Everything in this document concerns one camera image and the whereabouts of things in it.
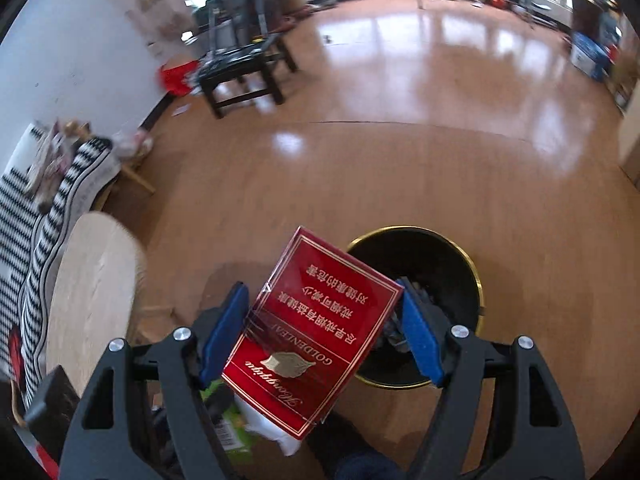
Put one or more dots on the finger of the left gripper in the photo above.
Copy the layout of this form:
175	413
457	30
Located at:
48	417

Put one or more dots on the red cigarette carton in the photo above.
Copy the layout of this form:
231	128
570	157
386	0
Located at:
315	320

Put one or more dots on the white torn paper piece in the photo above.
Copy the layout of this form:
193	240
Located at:
259	424

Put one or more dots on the black side table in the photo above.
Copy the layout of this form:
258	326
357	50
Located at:
242	55

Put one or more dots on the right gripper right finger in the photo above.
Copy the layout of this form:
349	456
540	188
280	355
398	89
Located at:
530	433

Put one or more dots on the green barcode snack wrapper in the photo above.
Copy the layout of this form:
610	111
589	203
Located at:
229	423

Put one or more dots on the pink patterned pillow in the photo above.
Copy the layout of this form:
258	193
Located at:
54	155

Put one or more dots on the black trash bin gold rim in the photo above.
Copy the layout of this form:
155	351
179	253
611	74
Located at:
442	289

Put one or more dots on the black and white striped sofa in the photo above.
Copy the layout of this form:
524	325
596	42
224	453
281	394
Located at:
32	245

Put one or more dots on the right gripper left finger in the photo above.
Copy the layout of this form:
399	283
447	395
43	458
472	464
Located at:
142	415

